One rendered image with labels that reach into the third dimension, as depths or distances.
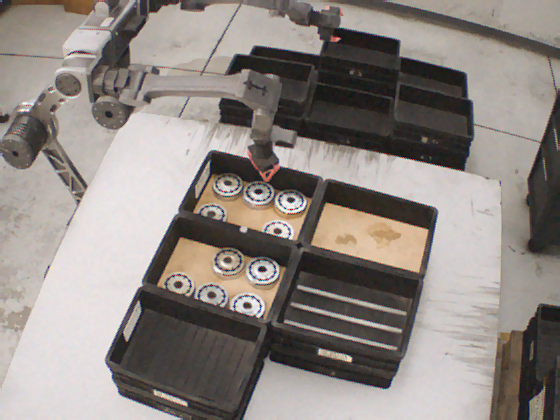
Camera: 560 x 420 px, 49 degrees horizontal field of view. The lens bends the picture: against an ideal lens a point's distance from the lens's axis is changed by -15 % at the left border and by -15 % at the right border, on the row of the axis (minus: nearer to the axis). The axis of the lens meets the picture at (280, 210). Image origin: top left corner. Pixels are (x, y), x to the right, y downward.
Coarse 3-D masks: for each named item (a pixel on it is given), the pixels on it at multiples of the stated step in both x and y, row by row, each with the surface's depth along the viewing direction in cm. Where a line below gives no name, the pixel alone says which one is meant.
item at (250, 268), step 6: (258, 258) 217; (264, 258) 217; (252, 264) 216; (270, 264) 216; (276, 264) 216; (246, 270) 214; (252, 270) 214; (270, 270) 214; (276, 270) 214; (252, 276) 213; (258, 276) 213; (264, 276) 213; (270, 276) 213; (276, 276) 213; (258, 282) 211; (264, 282) 211; (270, 282) 212
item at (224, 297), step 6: (210, 282) 210; (198, 288) 208; (204, 288) 209; (210, 288) 209; (216, 288) 209; (222, 288) 209; (198, 294) 207; (222, 294) 208; (204, 300) 206; (222, 300) 206
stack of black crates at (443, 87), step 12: (408, 60) 358; (408, 72) 364; (420, 72) 362; (432, 72) 360; (444, 72) 357; (456, 72) 355; (396, 84) 341; (420, 84) 359; (432, 84) 361; (444, 84) 362; (456, 84) 361
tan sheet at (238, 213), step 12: (204, 192) 238; (276, 192) 240; (204, 204) 235; (228, 204) 235; (240, 204) 236; (228, 216) 232; (240, 216) 232; (252, 216) 232; (264, 216) 233; (276, 216) 233; (300, 216) 233; (252, 228) 229
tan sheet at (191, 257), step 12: (180, 240) 224; (192, 240) 224; (180, 252) 221; (192, 252) 221; (204, 252) 222; (168, 264) 218; (180, 264) 218; (192, 264) 218; (204, 264) 218; (192, 276) 215; (204, 276) 215; (216, 276) 216; (240, 276) 216; (228, 288) 213; (240, 288) 213; (252, 288) 213; (276, 288) 214; (264, 300) 211
